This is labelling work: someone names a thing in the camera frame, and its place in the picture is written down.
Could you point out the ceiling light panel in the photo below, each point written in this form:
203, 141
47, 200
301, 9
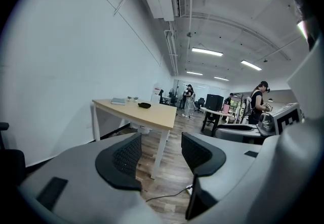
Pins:
194, 73
302, 28
207, 51
221, 78
250, 65

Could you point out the black box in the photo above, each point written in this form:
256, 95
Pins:
214, 102

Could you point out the wooden table with white legs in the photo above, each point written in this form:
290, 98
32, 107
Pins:
152, 114

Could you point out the round white table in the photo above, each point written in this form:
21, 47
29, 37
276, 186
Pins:
215, 113

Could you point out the white power strip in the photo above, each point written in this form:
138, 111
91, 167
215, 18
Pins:
189, 188

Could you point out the grey book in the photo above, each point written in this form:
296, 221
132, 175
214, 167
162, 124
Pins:
118, 101

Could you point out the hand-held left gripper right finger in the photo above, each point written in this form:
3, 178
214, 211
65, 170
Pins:
227, 152

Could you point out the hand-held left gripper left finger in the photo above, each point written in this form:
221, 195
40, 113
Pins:
76, 167

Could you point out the pink container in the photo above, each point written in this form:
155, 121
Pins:
225, 108

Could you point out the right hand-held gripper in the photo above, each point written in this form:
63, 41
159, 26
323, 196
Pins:
283, 119

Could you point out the black glasses case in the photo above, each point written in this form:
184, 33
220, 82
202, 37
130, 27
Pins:
144, 105

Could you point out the person's white shirt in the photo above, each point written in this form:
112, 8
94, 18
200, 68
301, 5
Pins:
308, 86

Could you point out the white ceiling pipes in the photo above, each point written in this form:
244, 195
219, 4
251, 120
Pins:
172, 48

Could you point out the white cabinet with red label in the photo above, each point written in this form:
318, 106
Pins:
155, 94

